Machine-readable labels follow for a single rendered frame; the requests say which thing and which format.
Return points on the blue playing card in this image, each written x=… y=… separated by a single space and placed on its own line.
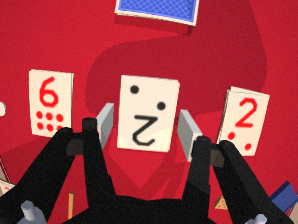
x=180 y=11
x=146 y=112

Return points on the blue book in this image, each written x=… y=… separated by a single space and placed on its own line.
x=284 y=197

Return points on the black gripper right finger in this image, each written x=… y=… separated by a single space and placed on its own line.
x=245 y=198

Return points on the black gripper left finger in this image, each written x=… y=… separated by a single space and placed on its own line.
x=32 y=200

